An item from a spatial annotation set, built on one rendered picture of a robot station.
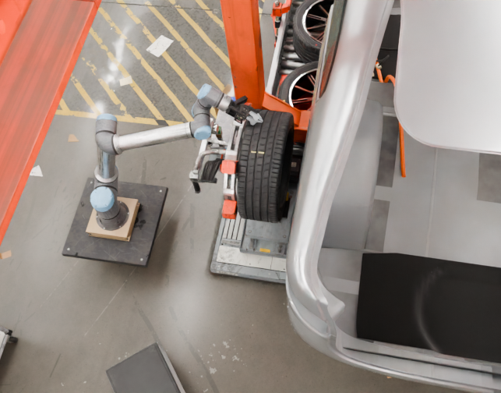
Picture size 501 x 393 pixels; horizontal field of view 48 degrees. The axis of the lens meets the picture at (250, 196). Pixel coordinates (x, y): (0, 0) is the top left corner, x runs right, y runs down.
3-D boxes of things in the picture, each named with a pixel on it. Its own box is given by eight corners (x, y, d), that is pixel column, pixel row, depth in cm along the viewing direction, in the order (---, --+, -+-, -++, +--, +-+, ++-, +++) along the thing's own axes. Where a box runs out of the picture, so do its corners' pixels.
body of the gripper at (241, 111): (242, 125, 305) (223, 115, 302) (245, 115, 311) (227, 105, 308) (248, 116, 300) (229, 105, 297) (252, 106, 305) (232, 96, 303)
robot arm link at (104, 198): (96, 220, 368) (88, 208, 352) (97, 197, 376) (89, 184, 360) (119, 217, 367) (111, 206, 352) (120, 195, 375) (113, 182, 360)
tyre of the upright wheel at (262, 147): (273, 241, 311) (284, 124, 289) (232, 235, 314) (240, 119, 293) (287, 203, 372) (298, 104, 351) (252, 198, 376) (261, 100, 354)
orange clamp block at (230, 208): (238, 206, 326) (235, 220, 322) (225, 204, 327) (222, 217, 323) (237, 200, 319) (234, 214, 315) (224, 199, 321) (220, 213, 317)
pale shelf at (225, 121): (233, 150, 390) (233, 148, 387) (209, 148, 393) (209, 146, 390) (245, 101, 409) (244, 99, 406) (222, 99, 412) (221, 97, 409)
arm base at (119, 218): (96, 227, 376) (91, 221, 367) (102, 202, 385) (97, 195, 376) (123, 228, 374) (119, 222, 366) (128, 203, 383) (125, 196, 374)
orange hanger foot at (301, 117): (340, 148, 373) (343, 118, 343) (262, 139, 381) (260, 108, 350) (343, 127, 380) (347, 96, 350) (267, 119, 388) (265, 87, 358)
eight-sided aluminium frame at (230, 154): (240, 223, 347) (231, 180, 299) (229, 221, 348) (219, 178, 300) (255, 149, 371) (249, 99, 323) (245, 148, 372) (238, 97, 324)
